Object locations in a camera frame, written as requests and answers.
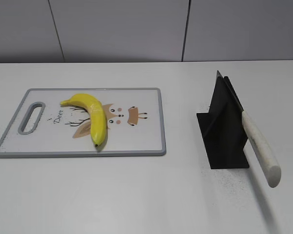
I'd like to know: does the yellow plastic banana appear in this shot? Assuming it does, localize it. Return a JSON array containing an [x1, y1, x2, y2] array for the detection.
[[60, 94, 107, 147]]

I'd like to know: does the white-handled kitchen knife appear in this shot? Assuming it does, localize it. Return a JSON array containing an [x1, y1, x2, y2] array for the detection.
[[216, 71, 281, 188]]

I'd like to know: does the white grey-rimmed cutting board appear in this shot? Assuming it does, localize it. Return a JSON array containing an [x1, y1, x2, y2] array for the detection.
[[0, 88, 166, 158]]

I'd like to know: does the black knife stand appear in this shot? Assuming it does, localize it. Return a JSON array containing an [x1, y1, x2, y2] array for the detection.
[[196, 73, 249, 169]]

